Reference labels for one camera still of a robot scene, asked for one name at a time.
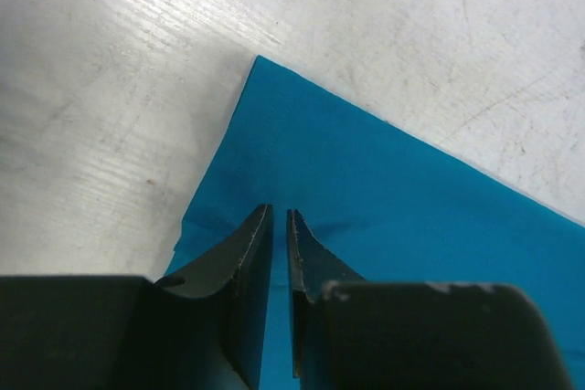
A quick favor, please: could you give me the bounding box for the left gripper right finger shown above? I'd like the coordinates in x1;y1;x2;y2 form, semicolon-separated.
286;210;573;389

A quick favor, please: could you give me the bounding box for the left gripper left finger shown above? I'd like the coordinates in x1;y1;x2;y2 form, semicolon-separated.
1;205;273;389

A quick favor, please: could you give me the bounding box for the teal blue t shirt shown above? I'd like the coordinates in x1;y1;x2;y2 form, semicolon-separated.
170;58;584;389

